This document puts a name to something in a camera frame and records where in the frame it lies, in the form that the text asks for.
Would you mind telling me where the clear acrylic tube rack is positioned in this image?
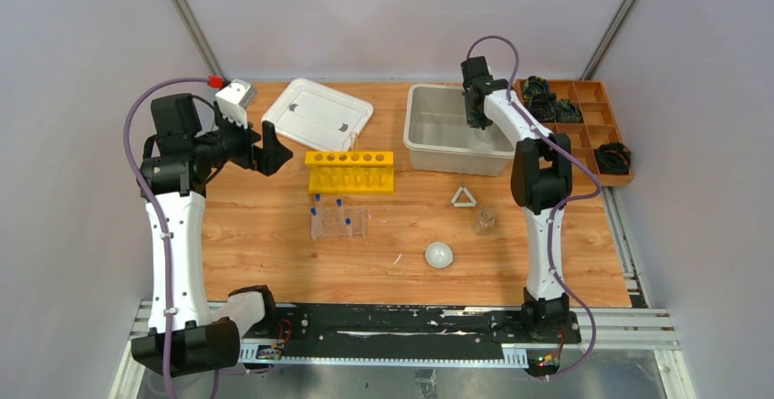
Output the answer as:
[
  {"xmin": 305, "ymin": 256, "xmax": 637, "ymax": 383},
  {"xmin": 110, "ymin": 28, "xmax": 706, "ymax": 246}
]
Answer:
[{"xmin": 309, "ymin": 205, "xmax": 368, "ymax": 241}]

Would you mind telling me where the dark green ring part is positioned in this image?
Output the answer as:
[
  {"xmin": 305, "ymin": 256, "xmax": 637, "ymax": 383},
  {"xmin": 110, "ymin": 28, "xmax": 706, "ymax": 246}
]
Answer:
[
  {"xmin": 555, "ymin": 99, "xmax": 583, "ymax": 123},
  {"xmin": 521, "ymin": 75, "xmax": 550, "ymax": 100}
]

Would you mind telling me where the aluminium frame rail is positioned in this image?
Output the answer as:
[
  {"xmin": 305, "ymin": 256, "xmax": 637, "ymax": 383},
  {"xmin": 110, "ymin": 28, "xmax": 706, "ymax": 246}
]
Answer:
[{"xmin": 109, "ymin": 300, "xmax": 697, "ymax": 399}]

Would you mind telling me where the dark green ring part right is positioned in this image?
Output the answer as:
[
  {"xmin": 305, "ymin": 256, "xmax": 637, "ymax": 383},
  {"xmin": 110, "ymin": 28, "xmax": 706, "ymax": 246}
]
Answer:
[{"xmin": 555, "ymin": 99, "xmax": 583, "ymax": 123}]

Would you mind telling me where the white plastic bin lid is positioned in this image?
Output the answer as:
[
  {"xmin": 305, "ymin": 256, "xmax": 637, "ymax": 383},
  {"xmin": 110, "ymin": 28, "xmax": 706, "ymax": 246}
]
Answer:
[{"xmin": 262, "ymin": 78, "xmax": 373, "ymax": 152}]

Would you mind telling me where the clear test tube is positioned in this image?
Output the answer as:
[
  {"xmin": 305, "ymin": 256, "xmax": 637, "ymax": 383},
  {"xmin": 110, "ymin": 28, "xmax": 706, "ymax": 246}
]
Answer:
[{"xmin": 349, "ymin": 131, "xmax": 359, "ymax": 152}]

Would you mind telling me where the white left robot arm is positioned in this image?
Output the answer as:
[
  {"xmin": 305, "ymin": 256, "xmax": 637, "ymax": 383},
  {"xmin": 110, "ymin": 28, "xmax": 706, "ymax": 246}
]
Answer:
[{"xmin": 131, "ymin": 92, "xmax": 293, "ymax": 377}]

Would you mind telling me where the dark green ring part top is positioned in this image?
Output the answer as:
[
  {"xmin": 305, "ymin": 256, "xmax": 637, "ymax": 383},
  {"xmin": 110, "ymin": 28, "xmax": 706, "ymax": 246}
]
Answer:
[{"xmin": 521, "ymin": 75, "xmax": 550, "ymax": 100}]

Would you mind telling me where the white plastic bin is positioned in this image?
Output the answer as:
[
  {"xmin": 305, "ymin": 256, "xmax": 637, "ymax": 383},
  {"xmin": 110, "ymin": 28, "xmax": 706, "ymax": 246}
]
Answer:
[{"xmin": 403, "ymin": 84, "xmax": 515, "ymax": 176}]

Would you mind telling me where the white clay triangle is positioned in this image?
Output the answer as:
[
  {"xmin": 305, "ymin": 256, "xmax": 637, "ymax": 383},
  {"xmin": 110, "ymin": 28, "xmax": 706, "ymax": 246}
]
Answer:
[{"xmin": 450, "ymin": 185, "xmax": 478, "ymax": 208}]

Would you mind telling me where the black ring part on tray edge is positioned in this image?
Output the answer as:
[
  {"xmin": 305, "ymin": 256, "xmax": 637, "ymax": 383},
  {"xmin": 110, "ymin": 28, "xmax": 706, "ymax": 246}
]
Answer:
[{"xmin": 593, "ymin": 142, "xmax": 632, "ymax": 175}]

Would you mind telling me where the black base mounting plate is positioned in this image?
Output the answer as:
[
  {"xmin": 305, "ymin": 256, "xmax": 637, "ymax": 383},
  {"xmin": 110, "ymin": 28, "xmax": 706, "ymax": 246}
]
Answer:
[{"xmin": 242, "ymin": 303, "xmax": 581, "ymax": 362}]

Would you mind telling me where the yellow test tube rack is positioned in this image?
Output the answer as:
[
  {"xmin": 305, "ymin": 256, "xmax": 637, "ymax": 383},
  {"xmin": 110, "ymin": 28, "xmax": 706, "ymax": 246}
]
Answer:
[{"xmin": 305, "ymin": 151, "xmax": 395, "ymax": 194}]

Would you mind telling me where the wooden compartment tray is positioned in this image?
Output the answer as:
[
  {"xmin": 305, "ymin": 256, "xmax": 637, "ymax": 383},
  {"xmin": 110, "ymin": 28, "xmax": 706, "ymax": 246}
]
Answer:
[{"xmin": 514, "ymin": 79, "xmax": 633, "ymax": 187}]

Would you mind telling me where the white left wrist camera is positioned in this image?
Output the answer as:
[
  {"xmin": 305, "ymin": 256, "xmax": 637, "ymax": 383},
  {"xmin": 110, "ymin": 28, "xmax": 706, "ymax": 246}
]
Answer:
[{"xmin": 215, "ymin": 79, "xmax": 257, "ymax": 129}]

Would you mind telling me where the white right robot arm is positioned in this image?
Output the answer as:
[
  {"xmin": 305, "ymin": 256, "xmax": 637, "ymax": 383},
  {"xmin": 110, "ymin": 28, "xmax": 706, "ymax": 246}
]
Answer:
[{"xmin": 461, "ymin": 56, "xmax": 572, "ymax": 342}]

